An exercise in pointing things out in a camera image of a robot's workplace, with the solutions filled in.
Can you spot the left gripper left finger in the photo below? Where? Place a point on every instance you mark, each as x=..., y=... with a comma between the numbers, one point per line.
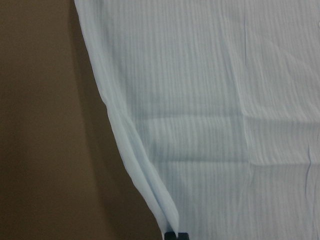
x=171, y=235

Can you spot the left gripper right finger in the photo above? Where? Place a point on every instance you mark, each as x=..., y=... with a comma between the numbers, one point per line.
x=183, y=236

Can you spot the light blue button-up shirt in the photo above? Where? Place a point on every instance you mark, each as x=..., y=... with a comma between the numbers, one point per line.
x=215, y=109

